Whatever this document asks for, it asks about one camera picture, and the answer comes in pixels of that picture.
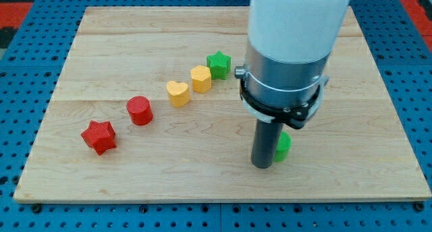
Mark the light wooden board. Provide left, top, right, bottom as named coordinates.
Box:
left=14, top=7, right=431, bottom=204

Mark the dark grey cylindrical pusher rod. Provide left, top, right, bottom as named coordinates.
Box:
left=251, top=120, right=284, bottom=169

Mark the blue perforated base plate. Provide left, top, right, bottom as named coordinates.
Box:
left=1, top=0, right=431, bottom=231

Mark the red star block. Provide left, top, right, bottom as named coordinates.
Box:
left=81, top=121, right=117, bottom=156

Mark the green star block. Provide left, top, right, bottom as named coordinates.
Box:
left=207, top=51, right=231, bottom=80

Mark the yellow hexagon block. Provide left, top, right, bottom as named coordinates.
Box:
left=190, top=65, right=212, bottom=93

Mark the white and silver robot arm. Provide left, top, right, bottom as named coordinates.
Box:
left=235, top=0, right=350, bottom=129

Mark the yellow heart block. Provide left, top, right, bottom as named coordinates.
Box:
left=166, top=81, right=190, bottom=107

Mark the green cylinder block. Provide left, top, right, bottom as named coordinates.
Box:
left=273, top=131, right=292, bottom=162

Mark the red cylinder block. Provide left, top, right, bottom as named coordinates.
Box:
left=126, top=96, right=153, bottom=125

